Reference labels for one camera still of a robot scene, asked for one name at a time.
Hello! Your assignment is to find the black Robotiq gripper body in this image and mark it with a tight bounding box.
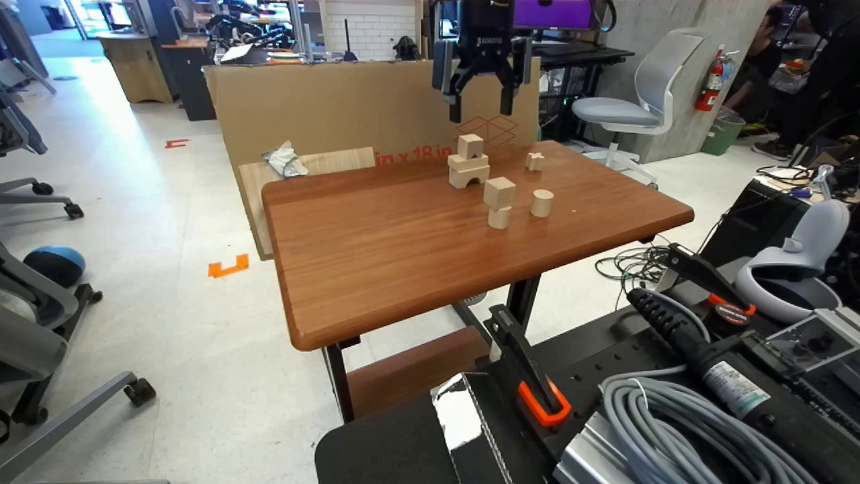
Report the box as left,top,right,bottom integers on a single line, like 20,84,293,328
458,0,521,76

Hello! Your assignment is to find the small wooden cube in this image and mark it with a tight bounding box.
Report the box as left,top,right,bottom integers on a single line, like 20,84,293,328
458,132,486,160

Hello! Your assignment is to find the wooden arch block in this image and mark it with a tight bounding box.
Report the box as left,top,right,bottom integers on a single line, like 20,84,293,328
446,154,496,191

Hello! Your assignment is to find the large wooden cube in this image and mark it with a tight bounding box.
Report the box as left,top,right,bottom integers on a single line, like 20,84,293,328
482,174,519,209

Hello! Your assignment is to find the purple lit monitor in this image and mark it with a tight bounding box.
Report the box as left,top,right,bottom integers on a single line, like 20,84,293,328
512,0,599,35

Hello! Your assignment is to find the black office desk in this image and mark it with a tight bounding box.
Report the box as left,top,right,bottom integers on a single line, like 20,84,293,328
528,38,637,139

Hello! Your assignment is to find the large cardboard box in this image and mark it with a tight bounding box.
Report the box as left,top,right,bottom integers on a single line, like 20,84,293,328
201,57,547,264

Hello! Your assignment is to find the white office chair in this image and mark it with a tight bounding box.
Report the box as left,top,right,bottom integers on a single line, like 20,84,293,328
570,26,711,168

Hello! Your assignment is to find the white crumpled bag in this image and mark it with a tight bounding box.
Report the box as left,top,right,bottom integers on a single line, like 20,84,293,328
263,139,312,179

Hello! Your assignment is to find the red fire extinguisher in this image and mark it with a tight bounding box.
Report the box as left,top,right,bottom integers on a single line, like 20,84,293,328
695,49,732,115

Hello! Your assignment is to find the green bin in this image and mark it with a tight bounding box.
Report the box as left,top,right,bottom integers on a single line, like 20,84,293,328
700,104,748,155

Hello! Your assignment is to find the black cabinet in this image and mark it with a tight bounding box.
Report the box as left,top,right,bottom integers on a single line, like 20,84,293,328
158,38,220,124

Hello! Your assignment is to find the wooden lower table shelf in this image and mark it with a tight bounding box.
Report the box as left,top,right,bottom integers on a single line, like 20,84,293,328
344,326,496,423

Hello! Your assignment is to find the light wooden cabinet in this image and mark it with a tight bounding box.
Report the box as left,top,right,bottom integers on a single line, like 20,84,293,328
97,35,175,104

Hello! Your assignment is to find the white VR controller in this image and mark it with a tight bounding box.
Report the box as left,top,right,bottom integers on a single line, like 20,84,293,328
735,195,852,326

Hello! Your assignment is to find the clear plastic box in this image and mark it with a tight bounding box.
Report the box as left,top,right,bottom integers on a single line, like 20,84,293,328
763,306,860,374

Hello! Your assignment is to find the blue round stool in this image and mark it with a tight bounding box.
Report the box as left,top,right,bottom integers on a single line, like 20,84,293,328
23,242,105,306

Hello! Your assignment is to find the dark grey office chair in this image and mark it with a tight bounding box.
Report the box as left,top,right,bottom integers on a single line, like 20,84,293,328
0,78,90,222

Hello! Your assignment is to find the grey cable bundle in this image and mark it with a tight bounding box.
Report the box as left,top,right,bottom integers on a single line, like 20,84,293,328
595,242,683,289

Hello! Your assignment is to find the black clamp with orange handle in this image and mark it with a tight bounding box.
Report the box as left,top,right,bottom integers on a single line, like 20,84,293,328
662,245,763,328
482,303,576,431

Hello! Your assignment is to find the black ribbed cable connector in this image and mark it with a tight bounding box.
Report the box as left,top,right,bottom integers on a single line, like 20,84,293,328
626,284,775,420

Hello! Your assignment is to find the black table leg frame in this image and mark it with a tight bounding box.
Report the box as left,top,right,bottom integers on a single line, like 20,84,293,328
320,273,547,425

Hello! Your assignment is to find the grey coiled cable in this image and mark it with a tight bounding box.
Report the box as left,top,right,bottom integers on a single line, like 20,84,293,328
595,366,822,484

